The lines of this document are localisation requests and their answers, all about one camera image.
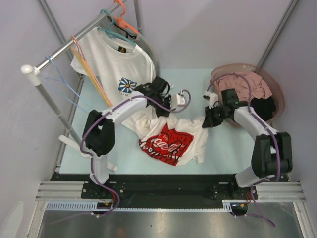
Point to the yellow wire hanger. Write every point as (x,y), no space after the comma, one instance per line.
(91,76)

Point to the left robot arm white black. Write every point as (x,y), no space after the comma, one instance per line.
(99,132)

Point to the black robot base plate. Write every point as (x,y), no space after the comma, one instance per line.
(198,191)

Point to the blue wire hanger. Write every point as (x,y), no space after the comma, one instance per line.
(63,81)

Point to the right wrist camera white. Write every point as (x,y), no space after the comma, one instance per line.
(212,97)

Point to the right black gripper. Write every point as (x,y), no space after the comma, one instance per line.
(209,121)

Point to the pink laundry basket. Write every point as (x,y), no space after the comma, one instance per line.
(275,88)

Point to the white slotted cable duct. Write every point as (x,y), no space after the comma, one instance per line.
(102,207)

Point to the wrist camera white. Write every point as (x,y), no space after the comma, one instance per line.
(212,97)
(178,100)

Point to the teal plastic hanger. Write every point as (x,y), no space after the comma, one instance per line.
(109,30)

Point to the pink wire hanger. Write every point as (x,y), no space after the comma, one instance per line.
(78,47)

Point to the white red coca-cola t shirt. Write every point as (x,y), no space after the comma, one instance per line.
(172,140)

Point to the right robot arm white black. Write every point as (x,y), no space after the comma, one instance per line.
(272,152)

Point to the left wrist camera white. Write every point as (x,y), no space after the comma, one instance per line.
(178,100)

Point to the orange plastic hanger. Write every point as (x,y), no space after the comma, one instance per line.
(120,20)

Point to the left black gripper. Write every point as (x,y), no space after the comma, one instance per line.
(162,113)

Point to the black garment in basket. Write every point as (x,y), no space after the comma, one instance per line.
(265,108)

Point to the pink garment in basket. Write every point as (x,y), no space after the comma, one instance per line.
(242,82)

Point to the silver clothes rail rack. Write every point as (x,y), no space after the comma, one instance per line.
(32,73)

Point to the white daisy t shirt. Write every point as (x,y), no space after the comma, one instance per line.
(120,66)

